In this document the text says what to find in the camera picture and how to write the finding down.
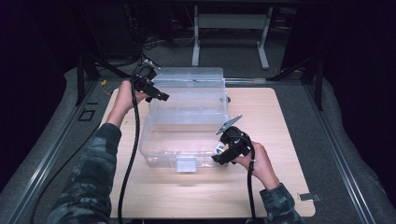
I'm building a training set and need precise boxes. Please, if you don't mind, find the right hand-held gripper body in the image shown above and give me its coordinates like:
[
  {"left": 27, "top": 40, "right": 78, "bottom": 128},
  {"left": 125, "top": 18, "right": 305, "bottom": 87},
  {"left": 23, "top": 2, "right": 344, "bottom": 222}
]
[{"left": 214, "top": 114, "right": 252, "bottom": 158}]

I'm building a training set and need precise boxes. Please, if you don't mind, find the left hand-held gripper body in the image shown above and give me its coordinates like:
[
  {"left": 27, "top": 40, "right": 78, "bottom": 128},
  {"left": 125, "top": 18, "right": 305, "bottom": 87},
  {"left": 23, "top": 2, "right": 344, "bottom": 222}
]
[{"left": 132, "top": 58, "right": 163, "bottom": 96}]

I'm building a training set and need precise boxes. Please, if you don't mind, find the clear plastic box lid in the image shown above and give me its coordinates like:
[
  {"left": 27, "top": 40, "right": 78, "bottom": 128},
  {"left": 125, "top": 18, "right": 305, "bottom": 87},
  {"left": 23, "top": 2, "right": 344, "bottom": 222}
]
[{"left": 148, "top": 66, "right": 229, "bottom": 126}]

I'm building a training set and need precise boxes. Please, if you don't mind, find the clear plastic storage box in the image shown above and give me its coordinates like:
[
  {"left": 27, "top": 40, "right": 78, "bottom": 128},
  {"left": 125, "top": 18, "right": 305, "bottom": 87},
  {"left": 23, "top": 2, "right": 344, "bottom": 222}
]
[{"left": 138, "top": 114, "right": 231, "bottom": 174}]

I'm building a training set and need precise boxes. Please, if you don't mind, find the person's left hand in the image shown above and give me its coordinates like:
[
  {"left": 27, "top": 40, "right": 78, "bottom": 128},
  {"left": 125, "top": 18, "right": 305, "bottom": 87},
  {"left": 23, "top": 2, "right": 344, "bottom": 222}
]
[{"left": 114, "top": 79, "right": 149, "bottom": 114}]

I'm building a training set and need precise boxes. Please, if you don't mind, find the person's right hand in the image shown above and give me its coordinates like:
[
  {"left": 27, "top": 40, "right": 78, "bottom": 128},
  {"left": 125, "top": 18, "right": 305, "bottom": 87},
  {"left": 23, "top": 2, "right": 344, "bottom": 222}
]
[{"left": 233, "top": 141, "right": 276, "bottom": 185}]

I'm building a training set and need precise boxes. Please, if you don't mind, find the black metal stand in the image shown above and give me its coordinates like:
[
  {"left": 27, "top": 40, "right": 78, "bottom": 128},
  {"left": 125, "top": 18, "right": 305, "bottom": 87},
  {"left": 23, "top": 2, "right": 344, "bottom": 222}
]
[
  {"left": 75, "top": 54, "right": 134, "bottom": 107},
  {"left": 266, "top": 50, "right": 325, "bottom": 111}
]

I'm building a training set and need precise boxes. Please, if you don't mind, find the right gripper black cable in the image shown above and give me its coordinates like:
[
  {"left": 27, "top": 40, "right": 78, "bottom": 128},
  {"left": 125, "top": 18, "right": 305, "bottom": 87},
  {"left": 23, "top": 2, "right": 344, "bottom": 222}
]
[{"left": 246, "top": 136, "right": 258, "bottom": 224}]

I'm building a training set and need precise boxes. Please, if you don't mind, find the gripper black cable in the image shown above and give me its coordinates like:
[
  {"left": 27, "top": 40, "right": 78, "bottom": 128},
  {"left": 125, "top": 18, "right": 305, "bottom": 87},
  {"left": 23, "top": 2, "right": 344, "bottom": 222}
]
[
  {"left": 246, "top": 136, "right": 258, "bottom": 224},
  {"left": 117, "top": 63, "right": 148, "bottom": 224}
]

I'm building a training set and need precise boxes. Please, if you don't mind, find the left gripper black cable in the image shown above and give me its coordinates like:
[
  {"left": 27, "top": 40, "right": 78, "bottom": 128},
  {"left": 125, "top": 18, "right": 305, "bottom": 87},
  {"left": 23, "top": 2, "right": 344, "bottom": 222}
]
[{"left": 117, "top": 63, "right": 148, "bottom": 224}]

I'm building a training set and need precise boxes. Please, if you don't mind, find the white metal table frame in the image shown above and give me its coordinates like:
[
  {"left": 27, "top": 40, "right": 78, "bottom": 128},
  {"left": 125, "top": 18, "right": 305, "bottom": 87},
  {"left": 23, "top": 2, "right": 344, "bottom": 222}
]
[{"left": 191, "top": 5, "right": 276, "bottom": 70}]

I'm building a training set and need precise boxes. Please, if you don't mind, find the aluminium rail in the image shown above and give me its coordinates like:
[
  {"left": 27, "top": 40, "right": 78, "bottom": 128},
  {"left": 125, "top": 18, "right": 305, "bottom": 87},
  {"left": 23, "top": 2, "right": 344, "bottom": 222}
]
[
  {"left": 8, "top": 79, "right": 106, "bottom": 224},
  {"left": 302, "top": 83, "right": 378, "bottom": 224}
]

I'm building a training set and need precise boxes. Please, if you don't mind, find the thin black floor cable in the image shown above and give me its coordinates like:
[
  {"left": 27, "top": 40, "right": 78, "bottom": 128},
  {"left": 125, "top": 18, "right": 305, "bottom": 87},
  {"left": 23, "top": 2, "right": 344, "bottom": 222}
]
[{"left": 29, "top": 122, "right": 106, "bottom": 224}]

